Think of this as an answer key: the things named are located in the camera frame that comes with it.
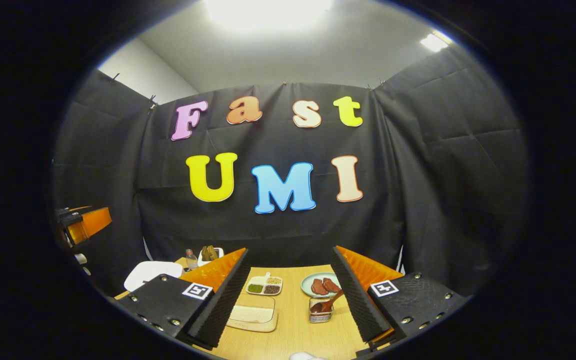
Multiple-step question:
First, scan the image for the dark wooden spoon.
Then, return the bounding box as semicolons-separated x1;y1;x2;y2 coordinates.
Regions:
310;289;345;314

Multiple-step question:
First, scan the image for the metal wire chopstick holder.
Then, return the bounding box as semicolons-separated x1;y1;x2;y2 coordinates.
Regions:
308;296;335;324

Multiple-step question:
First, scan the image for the clear container of rice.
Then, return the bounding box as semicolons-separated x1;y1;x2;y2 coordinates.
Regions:
225;293;279;333

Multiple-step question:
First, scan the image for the small ceiling light panel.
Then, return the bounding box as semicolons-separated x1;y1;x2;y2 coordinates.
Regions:
420;31;454;53

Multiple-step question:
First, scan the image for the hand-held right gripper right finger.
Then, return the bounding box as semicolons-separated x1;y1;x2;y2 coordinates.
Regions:
330;245;471;351

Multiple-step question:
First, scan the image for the pale green plate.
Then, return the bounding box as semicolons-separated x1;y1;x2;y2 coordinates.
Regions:
300;272;341;298

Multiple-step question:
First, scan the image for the black backdrop cloth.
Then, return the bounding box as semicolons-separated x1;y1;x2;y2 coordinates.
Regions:
50;47;528;296

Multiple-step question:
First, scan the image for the white rice cooker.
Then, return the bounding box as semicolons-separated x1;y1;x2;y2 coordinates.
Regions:
124;261;184;292

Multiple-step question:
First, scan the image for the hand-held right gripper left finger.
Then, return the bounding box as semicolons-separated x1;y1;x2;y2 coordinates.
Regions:
118;248;251;351

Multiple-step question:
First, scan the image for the white divided dish of beans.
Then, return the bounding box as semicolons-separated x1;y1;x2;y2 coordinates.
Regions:
245;272;284;296

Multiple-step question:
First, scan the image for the white toaster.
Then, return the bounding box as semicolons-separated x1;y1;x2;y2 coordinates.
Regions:
197;247;225;267

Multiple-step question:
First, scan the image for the long ceiling light panel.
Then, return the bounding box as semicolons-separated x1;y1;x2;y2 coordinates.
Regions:
205;0;334;32

